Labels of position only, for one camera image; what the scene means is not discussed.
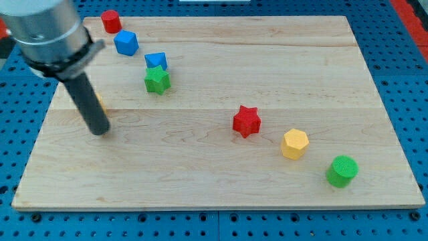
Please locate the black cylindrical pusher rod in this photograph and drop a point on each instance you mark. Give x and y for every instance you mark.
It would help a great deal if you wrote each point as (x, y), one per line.
(86, 101)

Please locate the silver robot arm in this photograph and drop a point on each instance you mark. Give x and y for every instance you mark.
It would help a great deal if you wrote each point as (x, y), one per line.
(55, 44)

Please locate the yellow heart block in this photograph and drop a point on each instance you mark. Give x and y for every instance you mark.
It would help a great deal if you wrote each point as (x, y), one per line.
(99, 98)

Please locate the green star block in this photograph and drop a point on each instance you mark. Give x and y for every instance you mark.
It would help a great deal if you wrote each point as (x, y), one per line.
(157, 80)

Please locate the red star block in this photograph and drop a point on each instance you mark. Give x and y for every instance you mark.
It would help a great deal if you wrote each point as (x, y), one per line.
(246, 121)

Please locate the blue triangular block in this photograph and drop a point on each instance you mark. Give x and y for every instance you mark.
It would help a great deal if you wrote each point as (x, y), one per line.
(156, 59)

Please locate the blue cube block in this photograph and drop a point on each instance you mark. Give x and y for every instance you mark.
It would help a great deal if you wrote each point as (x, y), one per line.
(126, 43)

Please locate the red cylinder block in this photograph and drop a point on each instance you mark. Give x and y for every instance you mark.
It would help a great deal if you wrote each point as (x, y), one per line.
(111, 21)

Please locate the wooden board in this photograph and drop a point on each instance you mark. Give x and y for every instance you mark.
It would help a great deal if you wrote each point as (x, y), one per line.
(178, 151)

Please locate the yellow hexagon block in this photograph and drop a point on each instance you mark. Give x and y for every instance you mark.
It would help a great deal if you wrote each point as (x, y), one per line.
(294, 144)

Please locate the green cylinder block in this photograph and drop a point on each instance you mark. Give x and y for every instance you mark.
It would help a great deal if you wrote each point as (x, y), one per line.
(342, 171)

